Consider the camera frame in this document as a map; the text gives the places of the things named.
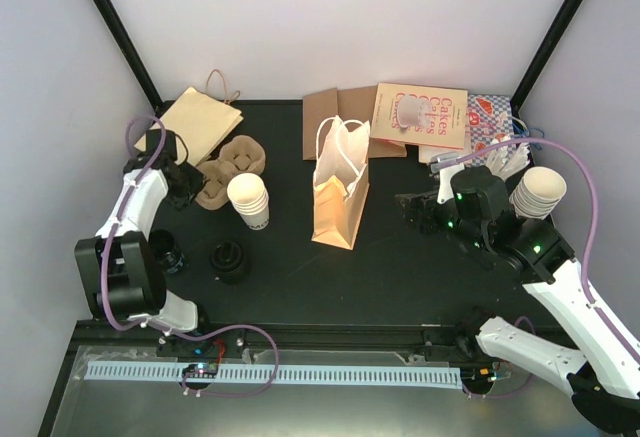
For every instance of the stack of white paper cups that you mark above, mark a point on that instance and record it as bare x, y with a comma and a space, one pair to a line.
249, 197

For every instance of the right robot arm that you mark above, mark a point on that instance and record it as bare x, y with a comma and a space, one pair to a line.
600, 373

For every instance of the stack of black cup lids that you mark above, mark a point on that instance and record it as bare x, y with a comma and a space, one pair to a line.
230, 262

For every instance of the cup of white straws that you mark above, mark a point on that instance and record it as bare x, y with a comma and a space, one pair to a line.
507, 161

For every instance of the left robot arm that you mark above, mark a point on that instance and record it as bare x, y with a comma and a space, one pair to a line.
122, 280

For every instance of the orange paper bag white handles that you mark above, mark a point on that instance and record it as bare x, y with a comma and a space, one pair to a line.
340, 181

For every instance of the stack of plain paper cups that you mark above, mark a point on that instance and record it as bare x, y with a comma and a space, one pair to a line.
538, 192

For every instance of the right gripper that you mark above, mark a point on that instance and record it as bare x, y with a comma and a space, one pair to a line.
414, 202

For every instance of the stack of pulp cup carriers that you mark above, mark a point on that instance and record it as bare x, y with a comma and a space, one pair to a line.
241, 155

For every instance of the cakes printed paper bag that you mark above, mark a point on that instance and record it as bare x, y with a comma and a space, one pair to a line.
420, 115

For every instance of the white slotted cable duct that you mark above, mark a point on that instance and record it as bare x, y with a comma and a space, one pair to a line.
260, 374

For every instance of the brown flat paper bag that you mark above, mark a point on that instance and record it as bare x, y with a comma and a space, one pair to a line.
348, 104

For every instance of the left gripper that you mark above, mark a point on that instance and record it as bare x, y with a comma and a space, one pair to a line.
197, 178

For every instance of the blue checkered paper bag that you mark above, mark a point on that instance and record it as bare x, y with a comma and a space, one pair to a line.
489, 119

